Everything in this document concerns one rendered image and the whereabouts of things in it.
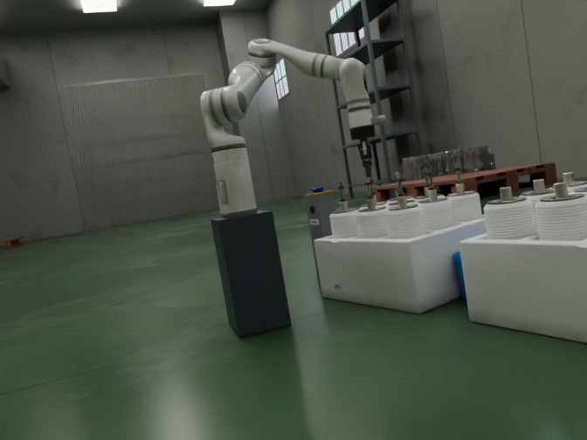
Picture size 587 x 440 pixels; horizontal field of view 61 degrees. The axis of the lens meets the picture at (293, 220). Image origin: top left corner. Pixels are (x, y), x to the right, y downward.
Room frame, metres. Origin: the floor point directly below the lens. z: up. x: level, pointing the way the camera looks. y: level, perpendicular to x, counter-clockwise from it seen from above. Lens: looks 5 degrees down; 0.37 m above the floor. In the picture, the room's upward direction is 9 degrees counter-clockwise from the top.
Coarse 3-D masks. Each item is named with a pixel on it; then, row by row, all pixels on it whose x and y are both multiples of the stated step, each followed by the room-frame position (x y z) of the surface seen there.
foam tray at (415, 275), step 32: (480, 224) 1.33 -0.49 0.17; (320, 256) 1.48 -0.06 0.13; (352, 256) 1.36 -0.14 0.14; (384, 256) 1.25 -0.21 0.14; (416, 256) 1.19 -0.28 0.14; (448, 256) 1.25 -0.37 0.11; (352, 288) 1.38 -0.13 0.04; (384, 288) 1.27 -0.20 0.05; (416, 288) 1.18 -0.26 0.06; (448, 288) 1.24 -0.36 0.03
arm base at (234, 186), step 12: (216, 156) 1.28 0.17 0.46; (228, 156) 1.27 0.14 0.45; (240, 156) 1.28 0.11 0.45; (216, 168) 1.29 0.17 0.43; (228, 168) 1.27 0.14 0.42; (240, 168) 1.27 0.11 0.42; (228, 180) 1.27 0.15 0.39; (240, 180) 1.27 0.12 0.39; (228, 192) 1.27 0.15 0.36; (240, 192) 1.27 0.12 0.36; (252, 192) 1.30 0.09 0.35; (228, 204) 1.27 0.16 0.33; (240, 204) 1.27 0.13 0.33; (252, 204) 1.29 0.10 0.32; (228, 216) 1.27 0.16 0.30
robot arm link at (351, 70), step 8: (344, 64) 1.51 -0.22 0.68; (352, 64) 1.50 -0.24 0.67; (360, 64) 1.50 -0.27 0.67; (344, 72) 1.51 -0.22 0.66; (352, 72) 1.50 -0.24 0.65; (360, 72) 1.50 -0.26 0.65; (344, 80) 1.52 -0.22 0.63; (352, 80) 1.51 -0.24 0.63; (360, 80) 1.50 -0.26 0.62; (344, 88) 1.53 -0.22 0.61; (352, 88) 1.51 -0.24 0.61; (360, 88) 1.51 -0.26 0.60; (352, 96) 1.52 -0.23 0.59; (360, 96) 1.51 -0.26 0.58; (368, 96) 1.53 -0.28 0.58; (352, 104) 1.52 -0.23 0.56; (360, 104) 1.51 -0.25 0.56; (368, 104) 1.52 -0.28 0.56
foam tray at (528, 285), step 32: (480, 256) 1.02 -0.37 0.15; (512, 256) 0.96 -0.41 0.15; (544, 256) 0.90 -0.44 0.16; (576, 256) 0.85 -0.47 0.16; (480, 288) 1.03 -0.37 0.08; (512, 288) 0.97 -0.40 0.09; (544, 288) 0.91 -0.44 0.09; (576, 288) 0.86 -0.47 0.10; (480, 320) 1.04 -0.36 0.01; (512, 320) 0.98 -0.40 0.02; (544, 320) 0.92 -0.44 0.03; (576, 320) 0.87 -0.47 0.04
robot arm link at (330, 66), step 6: (324, 60) 1.55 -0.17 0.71; (330, 60) 1.54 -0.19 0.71; (336, 60) 1.57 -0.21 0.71; (342, 60) 1.58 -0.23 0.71; (324, 66) 1.55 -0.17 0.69; (330, 66) 1.54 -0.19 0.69; (336, 66) 1.57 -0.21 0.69; (324, 72) 1.55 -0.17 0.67; (330, 72) 1.55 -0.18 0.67; (336, 72) 1.58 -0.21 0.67; (366, 72) 1.55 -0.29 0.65; (324, 78) 1.58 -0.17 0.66; (330, 78) 1.57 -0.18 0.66; (336, 78) 1.58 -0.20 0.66
